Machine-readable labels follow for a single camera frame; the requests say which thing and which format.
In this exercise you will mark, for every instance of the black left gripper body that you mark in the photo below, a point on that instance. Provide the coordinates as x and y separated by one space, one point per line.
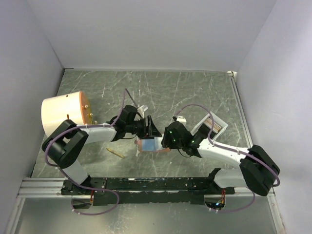
138 127

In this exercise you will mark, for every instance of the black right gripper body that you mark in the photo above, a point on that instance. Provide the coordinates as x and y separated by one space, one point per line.
169 142

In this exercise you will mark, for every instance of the brown leather card holder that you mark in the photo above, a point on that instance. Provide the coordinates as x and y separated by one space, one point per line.
151 145

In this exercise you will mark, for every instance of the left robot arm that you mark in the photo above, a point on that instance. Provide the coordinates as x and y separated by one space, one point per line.
64 145

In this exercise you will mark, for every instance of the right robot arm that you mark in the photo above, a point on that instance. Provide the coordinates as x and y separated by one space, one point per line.
258 171

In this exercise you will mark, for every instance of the stack of cards in box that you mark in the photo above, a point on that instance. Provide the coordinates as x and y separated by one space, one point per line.
216 127

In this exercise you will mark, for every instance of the gold pencil stick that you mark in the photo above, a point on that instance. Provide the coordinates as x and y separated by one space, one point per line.
115 153

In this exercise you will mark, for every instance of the white cylinder toy with studs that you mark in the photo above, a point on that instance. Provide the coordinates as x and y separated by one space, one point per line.
73 106

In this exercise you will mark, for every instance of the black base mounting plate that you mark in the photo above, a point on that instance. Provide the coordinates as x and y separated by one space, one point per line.
125 190

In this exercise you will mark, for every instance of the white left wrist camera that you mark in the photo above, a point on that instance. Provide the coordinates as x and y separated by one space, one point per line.
141 110

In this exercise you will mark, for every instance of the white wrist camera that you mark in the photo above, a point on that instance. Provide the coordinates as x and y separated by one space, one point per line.
180 119
141 110

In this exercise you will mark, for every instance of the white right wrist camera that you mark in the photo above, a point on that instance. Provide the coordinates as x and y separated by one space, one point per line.
180 119

